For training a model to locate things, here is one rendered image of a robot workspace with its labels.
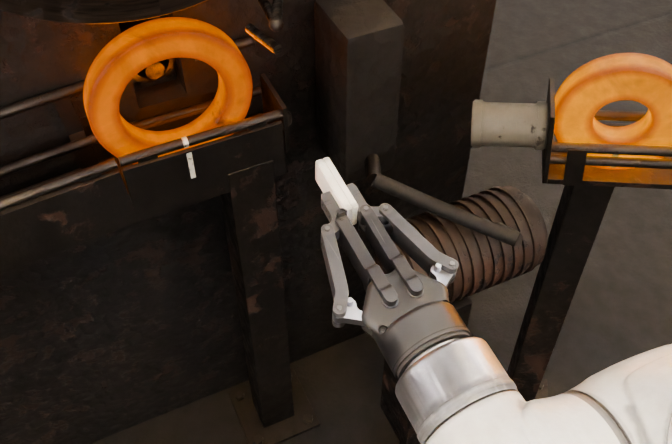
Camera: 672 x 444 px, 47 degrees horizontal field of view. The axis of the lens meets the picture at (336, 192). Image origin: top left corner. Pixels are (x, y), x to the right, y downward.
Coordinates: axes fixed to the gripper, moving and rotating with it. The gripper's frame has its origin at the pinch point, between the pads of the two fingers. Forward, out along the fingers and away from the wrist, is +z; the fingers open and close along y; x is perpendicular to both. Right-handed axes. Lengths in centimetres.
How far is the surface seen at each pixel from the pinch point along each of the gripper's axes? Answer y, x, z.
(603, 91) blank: 34.1, 0.2, 1.1
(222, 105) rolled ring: -5.3, -3.4, 19.3
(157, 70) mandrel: -10.5, -3.0, 27.5
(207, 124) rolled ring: -7.3, -5.9, 19.5
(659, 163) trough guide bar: 39.8, -7.4, -5.9
